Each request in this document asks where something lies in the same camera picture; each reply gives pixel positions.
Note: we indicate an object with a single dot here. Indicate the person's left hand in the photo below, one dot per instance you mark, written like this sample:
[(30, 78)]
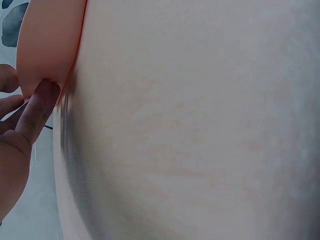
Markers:
[(15, 155)]

